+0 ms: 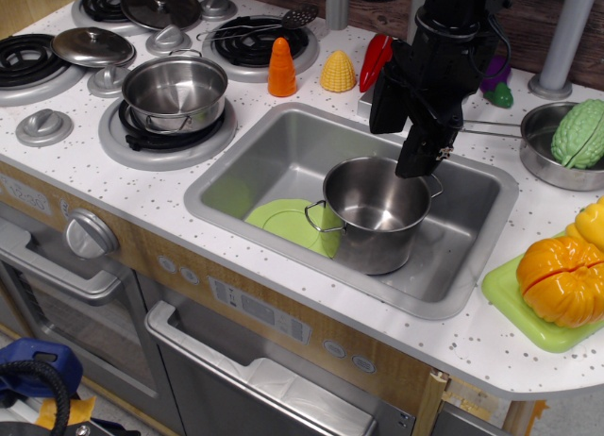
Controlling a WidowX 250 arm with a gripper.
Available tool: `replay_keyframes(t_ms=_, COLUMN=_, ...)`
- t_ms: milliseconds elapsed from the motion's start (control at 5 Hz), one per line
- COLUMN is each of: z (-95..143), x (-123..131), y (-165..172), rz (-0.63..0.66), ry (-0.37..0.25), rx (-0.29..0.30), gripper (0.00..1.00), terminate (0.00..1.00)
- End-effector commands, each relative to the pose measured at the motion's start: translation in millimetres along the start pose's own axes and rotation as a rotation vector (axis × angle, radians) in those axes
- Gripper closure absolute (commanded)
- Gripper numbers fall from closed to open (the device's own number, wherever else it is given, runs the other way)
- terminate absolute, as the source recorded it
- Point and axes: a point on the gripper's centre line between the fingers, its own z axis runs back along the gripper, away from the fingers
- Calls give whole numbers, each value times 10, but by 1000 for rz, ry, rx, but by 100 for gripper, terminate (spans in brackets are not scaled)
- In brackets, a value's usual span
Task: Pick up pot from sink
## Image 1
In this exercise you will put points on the grey pole with base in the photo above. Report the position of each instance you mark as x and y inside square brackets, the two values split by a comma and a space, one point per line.
[553, 83]

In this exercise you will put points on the grey stove knob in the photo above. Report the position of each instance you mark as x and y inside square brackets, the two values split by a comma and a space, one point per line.
[44, 128]
[107, 82]
[168, 40]
[217, 10]

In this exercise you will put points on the stove burner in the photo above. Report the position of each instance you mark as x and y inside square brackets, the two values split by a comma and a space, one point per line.
[125, 141]
[105, 14]
[31, 72]
[243, 47]

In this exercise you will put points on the orange toy carrot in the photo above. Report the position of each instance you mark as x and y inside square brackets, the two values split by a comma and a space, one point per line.
[281, 73]

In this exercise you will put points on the green toy bitter melon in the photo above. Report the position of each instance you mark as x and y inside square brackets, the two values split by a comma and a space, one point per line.
[578, 140]

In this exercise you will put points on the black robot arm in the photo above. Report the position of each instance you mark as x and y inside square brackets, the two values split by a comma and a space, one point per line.
[424, 84]

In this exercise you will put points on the front stove burner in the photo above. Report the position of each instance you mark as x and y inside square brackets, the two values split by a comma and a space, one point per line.
[125, 141]

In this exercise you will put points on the yellow toy corn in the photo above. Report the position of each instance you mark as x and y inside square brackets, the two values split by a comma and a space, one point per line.
[338, 74]

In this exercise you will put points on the grey stove knob front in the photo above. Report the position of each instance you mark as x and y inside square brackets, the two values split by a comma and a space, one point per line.
[44, 128]

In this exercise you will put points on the light green cutting board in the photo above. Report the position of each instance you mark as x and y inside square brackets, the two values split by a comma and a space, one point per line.
[501, 288]

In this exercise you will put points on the grey faucet post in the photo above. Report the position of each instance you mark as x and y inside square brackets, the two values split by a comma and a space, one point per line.
[337, 14]

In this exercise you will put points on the back right stove burner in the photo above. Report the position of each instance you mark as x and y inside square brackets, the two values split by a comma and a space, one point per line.
[243, 47]

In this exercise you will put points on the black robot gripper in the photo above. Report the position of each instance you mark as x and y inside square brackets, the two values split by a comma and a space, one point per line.
[430, 77]

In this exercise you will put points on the tall steel pot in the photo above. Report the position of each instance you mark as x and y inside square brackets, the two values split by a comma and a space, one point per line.
[369, 216]

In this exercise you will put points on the wide steel pot on burner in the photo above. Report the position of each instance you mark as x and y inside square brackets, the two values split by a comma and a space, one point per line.
[177, 94]

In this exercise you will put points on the grey stove knob middle left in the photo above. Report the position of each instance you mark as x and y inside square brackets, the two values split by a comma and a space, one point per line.
[107, 82]

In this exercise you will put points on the steel lid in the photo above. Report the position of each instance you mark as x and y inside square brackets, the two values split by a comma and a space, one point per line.
[158, 14]
[93, 47]

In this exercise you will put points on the steel saucepan with handle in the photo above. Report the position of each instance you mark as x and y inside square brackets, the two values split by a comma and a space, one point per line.
[536, 133]

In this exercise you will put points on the green plastic plate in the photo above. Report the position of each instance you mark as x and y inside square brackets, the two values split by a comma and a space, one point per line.
[295, 220]

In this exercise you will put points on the grey oven dial knob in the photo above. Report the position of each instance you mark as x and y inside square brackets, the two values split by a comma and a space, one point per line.
[88, 236]

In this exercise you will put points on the metal slotted skimmer spoon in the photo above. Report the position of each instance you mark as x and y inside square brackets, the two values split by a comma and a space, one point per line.
[293, 19]

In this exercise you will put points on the steel lid back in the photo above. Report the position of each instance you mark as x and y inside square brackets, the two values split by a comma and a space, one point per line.
[158, 14]

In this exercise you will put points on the grey stove knob back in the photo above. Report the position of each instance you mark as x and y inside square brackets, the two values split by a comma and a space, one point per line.
[217, 10]

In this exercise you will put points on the toy dishwasher door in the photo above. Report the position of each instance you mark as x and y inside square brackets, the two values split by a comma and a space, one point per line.
[227, 381]

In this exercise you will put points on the steel lid front left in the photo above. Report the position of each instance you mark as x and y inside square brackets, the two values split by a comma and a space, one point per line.
[93, 47]

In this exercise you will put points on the orange toy pumpkin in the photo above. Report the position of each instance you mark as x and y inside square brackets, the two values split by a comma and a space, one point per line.
[561, 279]

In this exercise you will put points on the toy oven door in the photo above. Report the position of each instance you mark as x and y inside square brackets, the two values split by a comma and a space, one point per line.
[93, 306]

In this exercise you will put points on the grey stove knob centre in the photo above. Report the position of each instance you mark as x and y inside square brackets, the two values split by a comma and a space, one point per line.
[168, 40]

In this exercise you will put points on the purple toy eggplant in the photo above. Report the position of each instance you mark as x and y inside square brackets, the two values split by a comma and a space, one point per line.
[496, 89]

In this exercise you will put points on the red toy chili pepper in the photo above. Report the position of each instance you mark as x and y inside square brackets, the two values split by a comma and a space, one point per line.
[378, 53]

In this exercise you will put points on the blue clamp with black cable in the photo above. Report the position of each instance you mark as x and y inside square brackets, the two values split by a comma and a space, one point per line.
[38, 369]

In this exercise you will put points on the grey toy sink basin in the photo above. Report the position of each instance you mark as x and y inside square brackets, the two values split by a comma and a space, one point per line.
[288, 153]

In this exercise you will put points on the yellow toy bell pepper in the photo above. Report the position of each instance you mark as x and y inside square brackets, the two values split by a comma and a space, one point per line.
[588, 226]

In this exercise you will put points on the back left stove burner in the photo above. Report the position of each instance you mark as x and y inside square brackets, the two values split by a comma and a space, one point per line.
[105, 14]

